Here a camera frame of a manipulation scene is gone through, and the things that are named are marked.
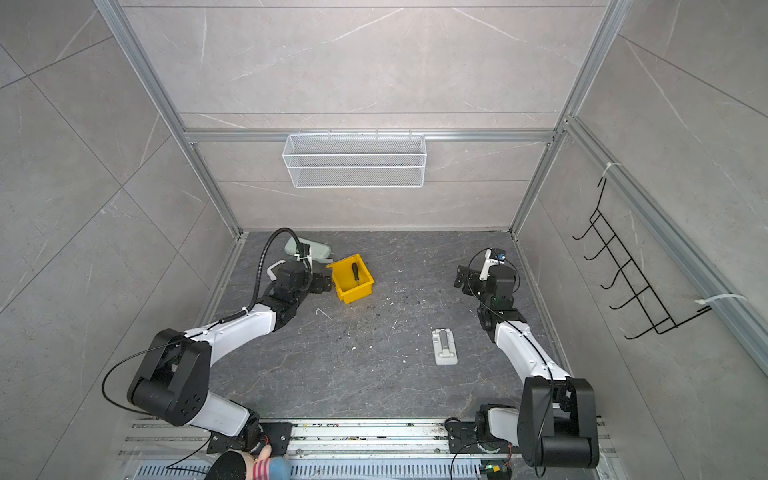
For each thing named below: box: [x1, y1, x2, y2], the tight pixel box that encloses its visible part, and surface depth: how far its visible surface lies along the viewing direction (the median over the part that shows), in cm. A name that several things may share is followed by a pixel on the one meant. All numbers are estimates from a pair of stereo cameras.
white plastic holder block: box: [432, 328, 458, 366], surface depth 90 cm
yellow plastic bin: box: [326, 254, 375, 305], surface depth 103 cm
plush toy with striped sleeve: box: [205, 445, 292, 480], surface depth 66 cm
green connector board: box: [480, 459, 512, 480], surface depth 72 cm
